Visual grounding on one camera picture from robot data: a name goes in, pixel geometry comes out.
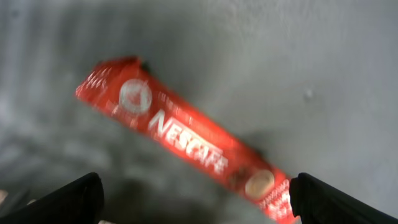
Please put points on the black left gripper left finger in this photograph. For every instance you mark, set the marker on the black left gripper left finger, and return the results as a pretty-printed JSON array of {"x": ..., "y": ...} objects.
[{"x": 80, "y": 201}]

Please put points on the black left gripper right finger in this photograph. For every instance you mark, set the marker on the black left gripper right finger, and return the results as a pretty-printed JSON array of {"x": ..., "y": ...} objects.
[{"x": 316, "y": 202}]

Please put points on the red Nescafe sachet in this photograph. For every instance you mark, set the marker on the red Nescafe sachet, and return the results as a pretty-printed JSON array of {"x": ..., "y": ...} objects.
[{"x": 126, "y": 91}]

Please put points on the grey plastic basket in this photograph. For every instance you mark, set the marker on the grey plastic basket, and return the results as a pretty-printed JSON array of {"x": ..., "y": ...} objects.
[{"x": 310, "y": 85}]

